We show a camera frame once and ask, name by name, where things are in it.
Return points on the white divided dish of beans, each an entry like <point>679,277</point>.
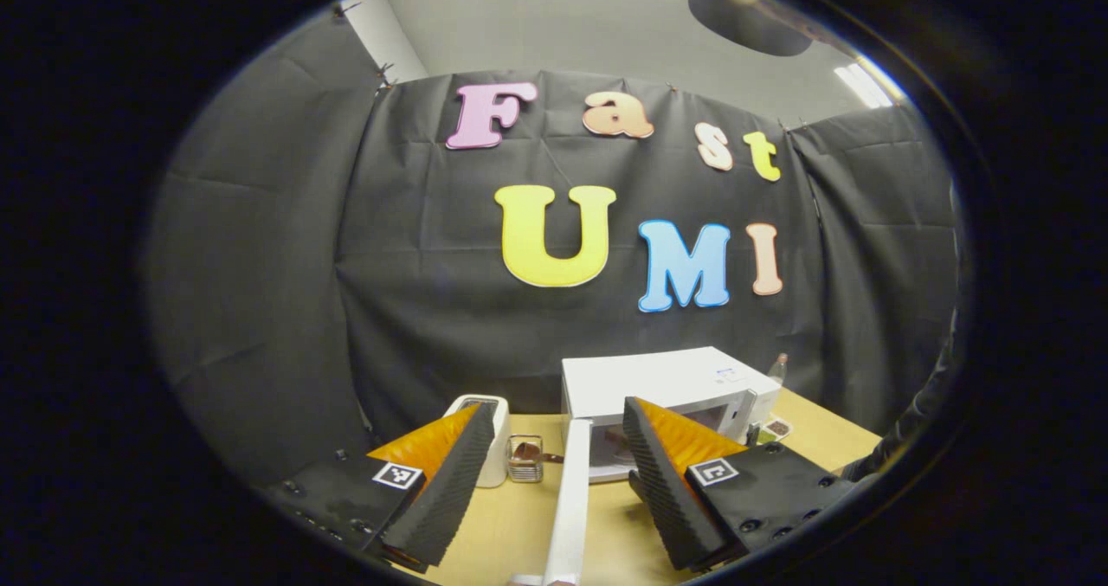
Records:
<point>776,430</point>

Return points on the small ribbed glass jar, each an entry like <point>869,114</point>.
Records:
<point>525,460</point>

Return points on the white microwave oven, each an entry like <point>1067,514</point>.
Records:
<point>658,378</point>

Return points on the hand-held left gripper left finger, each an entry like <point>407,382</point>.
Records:
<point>446,491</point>

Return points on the white toaster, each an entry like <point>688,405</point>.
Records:
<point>498,465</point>

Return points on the black backdrop cloth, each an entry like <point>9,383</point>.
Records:
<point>415,266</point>

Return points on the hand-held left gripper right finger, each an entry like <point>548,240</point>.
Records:
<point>666,491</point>

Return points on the clear plastic water bottle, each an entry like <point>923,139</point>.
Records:
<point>777,371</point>

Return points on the small ceiling light panel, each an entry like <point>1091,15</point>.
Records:
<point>864,84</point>

